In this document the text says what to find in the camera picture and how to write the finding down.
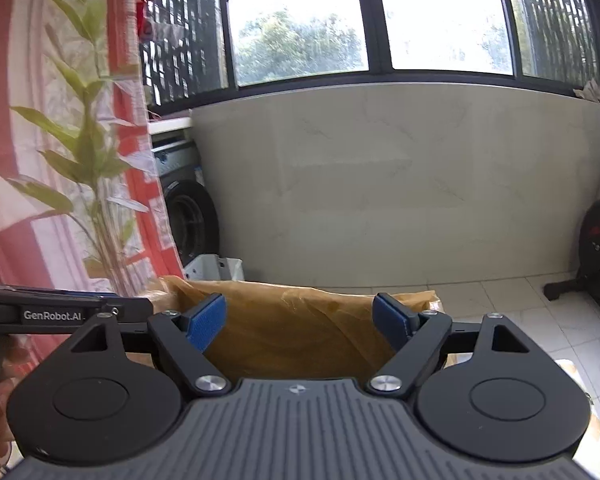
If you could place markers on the beige crumpled bag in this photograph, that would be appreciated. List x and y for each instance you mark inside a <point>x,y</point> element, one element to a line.
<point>597,94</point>

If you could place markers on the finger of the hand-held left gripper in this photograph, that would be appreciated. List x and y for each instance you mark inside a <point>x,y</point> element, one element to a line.
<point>132,312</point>

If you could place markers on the black framed window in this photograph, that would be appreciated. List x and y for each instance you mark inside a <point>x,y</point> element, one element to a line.
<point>378,20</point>

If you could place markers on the white plastic crate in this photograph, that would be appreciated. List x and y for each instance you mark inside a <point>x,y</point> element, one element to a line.
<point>215,267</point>

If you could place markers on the red hanging ornament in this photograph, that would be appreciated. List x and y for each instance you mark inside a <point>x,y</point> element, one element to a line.
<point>141,20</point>

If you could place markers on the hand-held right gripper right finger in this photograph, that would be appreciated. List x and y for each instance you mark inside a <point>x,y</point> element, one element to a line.
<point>390,317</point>

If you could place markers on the cardboard box with plastic liner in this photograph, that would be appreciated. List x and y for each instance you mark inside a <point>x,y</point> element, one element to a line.
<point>290,330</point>

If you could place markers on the grey washing machine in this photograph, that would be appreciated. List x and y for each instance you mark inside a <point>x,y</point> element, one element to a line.
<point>190,220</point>

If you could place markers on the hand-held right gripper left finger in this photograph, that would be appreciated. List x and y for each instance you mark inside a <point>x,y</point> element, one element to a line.
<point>207,322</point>

